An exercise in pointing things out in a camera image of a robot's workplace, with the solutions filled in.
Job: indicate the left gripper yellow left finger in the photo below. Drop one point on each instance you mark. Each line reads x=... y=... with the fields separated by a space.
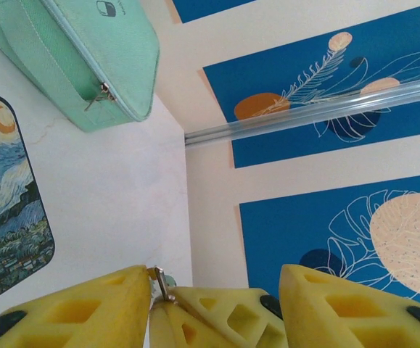
x=68 y=319

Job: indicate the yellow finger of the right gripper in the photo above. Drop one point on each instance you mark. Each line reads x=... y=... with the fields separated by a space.
x=160 y=330
x=217 y=326

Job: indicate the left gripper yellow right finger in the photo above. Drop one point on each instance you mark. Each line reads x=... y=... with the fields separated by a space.
x=340 y=319

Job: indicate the starry night painted box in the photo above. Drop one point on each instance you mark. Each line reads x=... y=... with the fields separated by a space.
x=3 y=199

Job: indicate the metal zipper pull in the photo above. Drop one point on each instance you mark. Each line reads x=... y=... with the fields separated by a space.
x=102 y=95

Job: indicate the mint green zipper pouch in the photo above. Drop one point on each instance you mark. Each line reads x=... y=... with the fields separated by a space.
x=68 y=54

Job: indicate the aluminium corner post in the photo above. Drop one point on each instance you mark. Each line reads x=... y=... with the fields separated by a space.
x=322 y=108

